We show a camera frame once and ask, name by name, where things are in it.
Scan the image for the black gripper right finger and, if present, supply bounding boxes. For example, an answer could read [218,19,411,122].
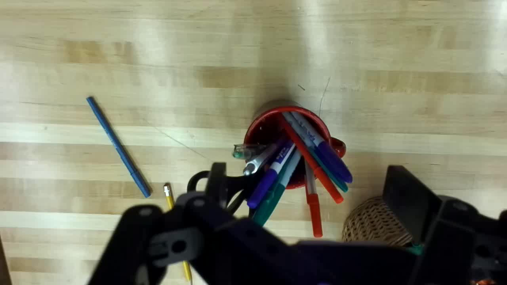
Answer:
[381,165,507,285]

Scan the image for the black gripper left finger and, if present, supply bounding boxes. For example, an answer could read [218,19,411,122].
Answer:
[87,179,296,285]

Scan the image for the blue capped grey marker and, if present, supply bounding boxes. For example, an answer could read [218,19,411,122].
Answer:
[285,113,353,184]

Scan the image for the silver tipped pen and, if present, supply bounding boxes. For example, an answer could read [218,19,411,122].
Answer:
[242,144,277,176]

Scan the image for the clear green pen cap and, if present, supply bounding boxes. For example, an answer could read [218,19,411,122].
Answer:
[232,144,264,158]

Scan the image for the red thin pen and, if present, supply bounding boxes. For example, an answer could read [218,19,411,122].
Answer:
[304,162,323,238]

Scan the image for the blue pen on table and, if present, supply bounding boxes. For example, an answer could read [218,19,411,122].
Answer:
[85,97,151,198]

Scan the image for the green marker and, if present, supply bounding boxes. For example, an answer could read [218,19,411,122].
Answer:
[251,151,300,225]

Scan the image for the yellow pencil with eraser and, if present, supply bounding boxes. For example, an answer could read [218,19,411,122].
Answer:
[163,182,193,285]

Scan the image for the twine ball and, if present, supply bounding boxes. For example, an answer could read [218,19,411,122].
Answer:
[342,196,411,247]

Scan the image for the purple marker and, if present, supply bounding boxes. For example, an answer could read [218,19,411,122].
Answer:
[247,143,294,209]

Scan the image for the red ceramic mug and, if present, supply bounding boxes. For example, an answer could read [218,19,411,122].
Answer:
[243,106,345,179]

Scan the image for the red orange marker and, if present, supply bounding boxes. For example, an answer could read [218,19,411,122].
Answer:
[281,113,343,203]

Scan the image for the black handled scissors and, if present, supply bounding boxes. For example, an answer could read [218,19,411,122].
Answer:
[186,162,259,214]

